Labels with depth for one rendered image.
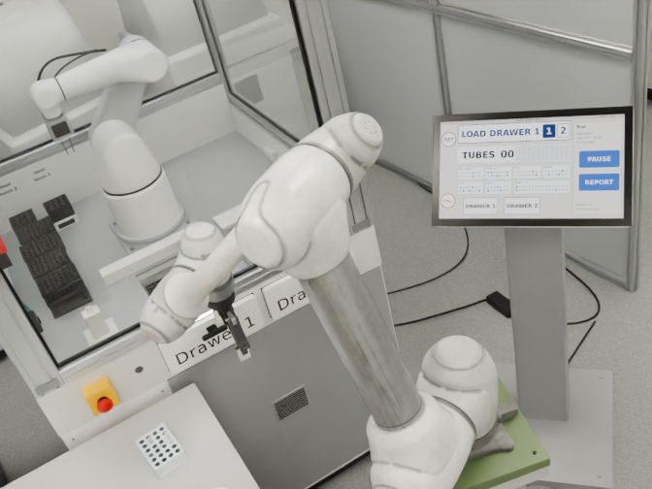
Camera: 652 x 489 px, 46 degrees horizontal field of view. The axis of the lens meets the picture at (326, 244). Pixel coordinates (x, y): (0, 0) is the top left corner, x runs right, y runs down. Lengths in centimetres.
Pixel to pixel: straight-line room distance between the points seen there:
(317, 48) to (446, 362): 83
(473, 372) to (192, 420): 82
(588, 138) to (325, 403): 114
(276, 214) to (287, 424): 139
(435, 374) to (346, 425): 106
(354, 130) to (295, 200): 18
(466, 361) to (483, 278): 186
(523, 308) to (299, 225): 138
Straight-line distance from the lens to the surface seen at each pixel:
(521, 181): 211
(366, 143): 127
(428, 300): 336
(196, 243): 171
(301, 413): 247
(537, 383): 268
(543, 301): 241
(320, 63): 194
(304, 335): 228
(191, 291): 160
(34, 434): 348
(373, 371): 137
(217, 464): 196
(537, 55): 309
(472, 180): 213
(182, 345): 209
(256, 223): 116
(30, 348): 199
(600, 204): 209
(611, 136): 211
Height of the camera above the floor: 222
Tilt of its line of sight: 36 degrees down
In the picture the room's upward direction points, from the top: 15 degrees counter-clockwise
